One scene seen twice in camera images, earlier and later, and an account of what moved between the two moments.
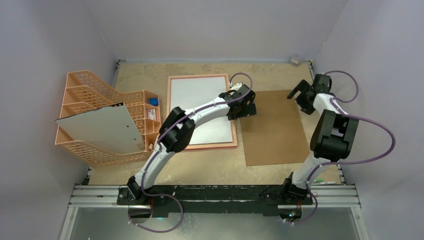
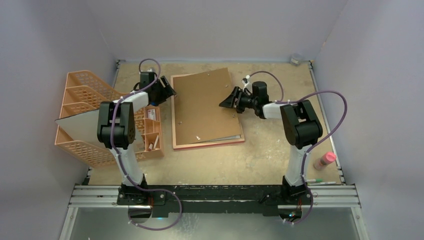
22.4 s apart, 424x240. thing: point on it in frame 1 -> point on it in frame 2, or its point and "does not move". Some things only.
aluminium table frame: (339, 195) does not move
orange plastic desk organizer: (85, 92) does not move
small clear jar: (296, 59) does not move
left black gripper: (249, 110) -> (167, 91)
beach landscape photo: (188, 92) -> (236, 137)
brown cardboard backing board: (277, 134) -> (198, 116)
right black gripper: (301, 91) -> (238, 99)
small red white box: (151, 114) does not move
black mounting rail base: (189, 201) does not move
